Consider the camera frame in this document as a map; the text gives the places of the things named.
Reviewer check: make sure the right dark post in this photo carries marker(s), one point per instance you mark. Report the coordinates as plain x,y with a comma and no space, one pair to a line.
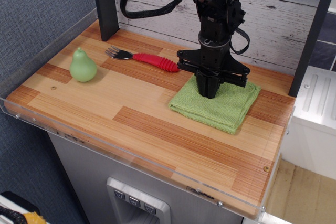
313,34

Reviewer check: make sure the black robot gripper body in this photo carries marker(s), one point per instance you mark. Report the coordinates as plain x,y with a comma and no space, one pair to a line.
216,61

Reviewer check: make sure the left dark post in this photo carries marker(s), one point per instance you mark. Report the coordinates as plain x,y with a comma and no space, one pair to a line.
108,18

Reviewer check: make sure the silver dispenser button panel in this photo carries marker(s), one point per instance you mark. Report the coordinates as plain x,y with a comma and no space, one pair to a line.
131,205

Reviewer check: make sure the fork with red handle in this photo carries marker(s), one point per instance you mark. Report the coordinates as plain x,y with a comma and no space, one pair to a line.
158,61

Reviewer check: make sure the green plastic pear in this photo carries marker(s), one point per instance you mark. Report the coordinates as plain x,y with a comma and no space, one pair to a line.
82,68

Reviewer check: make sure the white toy sink unit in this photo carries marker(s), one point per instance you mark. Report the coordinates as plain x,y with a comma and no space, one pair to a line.
310,139

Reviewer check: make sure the grey toy fridge cabinet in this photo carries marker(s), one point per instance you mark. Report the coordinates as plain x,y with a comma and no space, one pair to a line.
88,170

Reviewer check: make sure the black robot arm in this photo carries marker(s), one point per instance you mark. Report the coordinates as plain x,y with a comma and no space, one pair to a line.
220,19

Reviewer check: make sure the yellow object bottom left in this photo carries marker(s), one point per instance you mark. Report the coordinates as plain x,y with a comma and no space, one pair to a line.
34,218

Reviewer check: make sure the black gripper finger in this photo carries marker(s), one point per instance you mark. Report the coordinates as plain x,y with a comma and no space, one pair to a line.
214,84
202,83

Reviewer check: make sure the dark post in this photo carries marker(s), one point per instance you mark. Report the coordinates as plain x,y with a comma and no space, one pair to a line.
313,34
108,18

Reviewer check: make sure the green cloth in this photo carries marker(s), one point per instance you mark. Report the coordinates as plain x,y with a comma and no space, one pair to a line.
226,111

